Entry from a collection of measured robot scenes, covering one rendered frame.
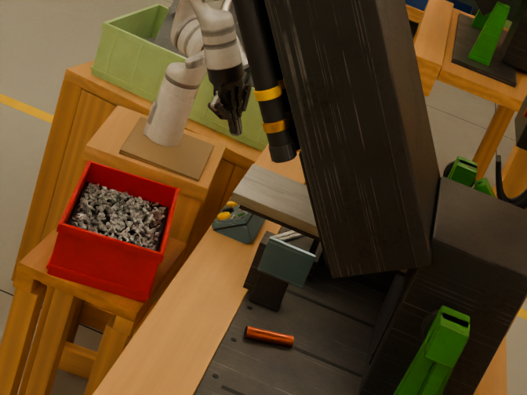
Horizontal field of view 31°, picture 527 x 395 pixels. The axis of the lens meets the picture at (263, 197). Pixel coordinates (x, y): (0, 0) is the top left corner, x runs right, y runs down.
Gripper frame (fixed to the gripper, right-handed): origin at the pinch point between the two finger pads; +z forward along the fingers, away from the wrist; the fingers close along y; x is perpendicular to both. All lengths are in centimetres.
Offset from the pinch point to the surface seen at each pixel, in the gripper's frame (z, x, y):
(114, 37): -2, 83, 48
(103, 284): 18.5, 6.9, -40.1
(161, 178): 19.1, 31.7, 5.6
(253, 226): 21.0, -4.6, -5.3
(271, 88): -24, -38, -34
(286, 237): 13.6, -23.5, -18.1
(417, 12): 148, 266, 568
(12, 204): 69, 164, 53
